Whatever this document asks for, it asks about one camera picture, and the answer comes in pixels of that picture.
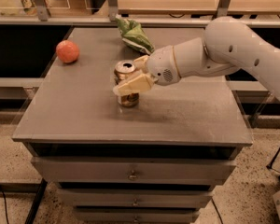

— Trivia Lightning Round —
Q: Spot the bottom drawer with knob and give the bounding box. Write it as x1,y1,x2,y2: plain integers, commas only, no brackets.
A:
73,208,199,224

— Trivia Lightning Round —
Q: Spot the orange soda can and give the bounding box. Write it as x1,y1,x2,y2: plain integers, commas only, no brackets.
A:
114,60,139,107

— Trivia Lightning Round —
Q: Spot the grey drawer cabinet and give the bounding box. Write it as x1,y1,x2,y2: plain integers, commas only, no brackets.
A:
13,28,252,213

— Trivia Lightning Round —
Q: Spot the middle drawer with knob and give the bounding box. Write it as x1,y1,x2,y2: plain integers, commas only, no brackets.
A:
58,189,211,209

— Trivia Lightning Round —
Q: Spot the drawer with knob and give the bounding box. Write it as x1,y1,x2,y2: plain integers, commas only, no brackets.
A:
73,208,199,224
58,189,211,209
31,157,236,185

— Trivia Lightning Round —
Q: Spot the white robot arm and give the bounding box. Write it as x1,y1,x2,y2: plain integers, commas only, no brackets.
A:
113,17,280,102

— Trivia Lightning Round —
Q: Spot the red apple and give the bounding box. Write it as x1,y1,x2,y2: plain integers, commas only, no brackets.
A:
56,40,79,63

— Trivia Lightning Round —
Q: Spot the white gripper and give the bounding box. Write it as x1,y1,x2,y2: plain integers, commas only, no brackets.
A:
113,46,181,96

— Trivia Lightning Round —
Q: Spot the top drawer with knob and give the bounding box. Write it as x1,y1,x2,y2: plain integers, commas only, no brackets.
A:
31,157,236,185

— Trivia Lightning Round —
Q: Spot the green chip bag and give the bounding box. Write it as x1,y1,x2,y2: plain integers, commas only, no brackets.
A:
116,18,155,55

